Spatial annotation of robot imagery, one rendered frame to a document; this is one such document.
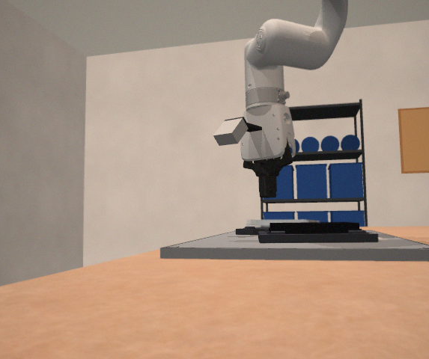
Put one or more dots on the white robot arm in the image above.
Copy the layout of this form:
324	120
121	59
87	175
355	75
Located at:
283	43

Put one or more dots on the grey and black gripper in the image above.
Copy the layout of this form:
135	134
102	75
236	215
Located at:
269	148

